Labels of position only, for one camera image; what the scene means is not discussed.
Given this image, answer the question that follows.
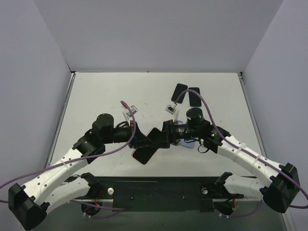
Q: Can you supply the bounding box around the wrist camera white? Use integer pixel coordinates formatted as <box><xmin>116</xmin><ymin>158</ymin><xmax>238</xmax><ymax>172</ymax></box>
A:
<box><xmin>123</xmin><ymin>105</ymin><xmax>138</xmax><ymax>123</ymax></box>
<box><xmin>165</xmin><ymin>103</ymin><xmax>180</xmax><ymax>122</ymax></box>

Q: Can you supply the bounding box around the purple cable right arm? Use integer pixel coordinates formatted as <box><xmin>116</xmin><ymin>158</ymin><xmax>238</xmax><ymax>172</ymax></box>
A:
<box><xmin>173</xmin><ymin>89</ymin><xmax>308</xmax><ymax>219</ymax></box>

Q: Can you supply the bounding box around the lilac phone case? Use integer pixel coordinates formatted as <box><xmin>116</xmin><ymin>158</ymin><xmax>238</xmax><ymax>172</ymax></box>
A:
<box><xmin>180</xmin><ymin>139</ymin><xmax>196</xmax><ymax>149</ymax></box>

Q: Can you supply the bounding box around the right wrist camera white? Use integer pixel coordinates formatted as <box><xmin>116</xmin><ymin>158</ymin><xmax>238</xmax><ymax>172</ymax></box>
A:
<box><xmin>165</xmin><ymin>103</ymin><xmax>180</xmax><ymax>122</ymax></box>

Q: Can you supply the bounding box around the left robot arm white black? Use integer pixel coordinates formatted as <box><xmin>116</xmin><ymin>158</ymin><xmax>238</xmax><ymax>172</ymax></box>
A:
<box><xmin>8</xmin><ymin>114</ymin><xmax>152</xmax><ymax>231</ymax></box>

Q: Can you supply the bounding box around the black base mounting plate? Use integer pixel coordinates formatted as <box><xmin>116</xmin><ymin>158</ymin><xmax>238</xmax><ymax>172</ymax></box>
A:
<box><xmin>82</xmin><ymin>177</ymin><xmax>243</xmax><ymax>212</ymax></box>

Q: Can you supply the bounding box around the blue phone black screen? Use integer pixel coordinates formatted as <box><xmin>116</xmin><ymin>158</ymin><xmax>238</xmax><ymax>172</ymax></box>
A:
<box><xmin>188</xmin><ymin>87</ymin><xmax>202</xmax><ymax>107</ymax></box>

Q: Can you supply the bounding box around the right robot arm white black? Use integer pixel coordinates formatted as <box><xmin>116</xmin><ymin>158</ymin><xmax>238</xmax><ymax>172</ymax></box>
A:
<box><xmin>152</xmin><ymin>108</ymin><xmax>300</xmax><ymax>213</ymax></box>

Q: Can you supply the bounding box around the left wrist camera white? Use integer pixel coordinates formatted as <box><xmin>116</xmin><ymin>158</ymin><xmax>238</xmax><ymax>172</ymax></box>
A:
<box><xmin>123</xmin><ymin>105</ymin><xmax>138</xmax><ymax>123</ymax></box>

